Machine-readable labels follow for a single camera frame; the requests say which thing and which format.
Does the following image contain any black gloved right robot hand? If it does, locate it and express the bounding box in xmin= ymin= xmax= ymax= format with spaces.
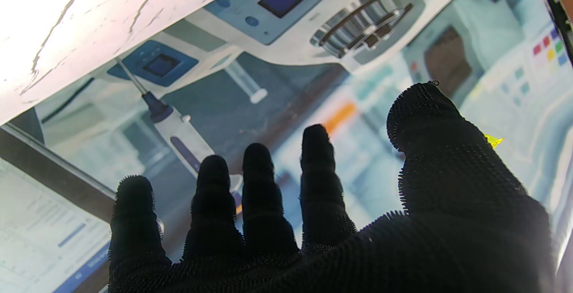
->
xmin=107 ymin=82 xmax=556 ymax=293

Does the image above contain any printed laboratory backdrop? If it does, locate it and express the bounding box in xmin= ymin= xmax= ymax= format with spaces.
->
xmin=0 ymin=0 xmax=573 ymax=293

